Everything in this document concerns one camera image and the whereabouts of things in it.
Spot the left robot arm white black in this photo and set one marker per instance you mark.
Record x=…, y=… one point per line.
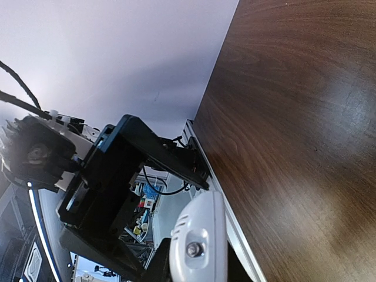
x=45, y=153

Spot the white remote control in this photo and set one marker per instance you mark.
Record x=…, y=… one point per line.
x=198, y=247

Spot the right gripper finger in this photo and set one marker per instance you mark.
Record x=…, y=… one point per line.
x=159, y=269

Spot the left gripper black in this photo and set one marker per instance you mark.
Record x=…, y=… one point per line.
x=99, y=202

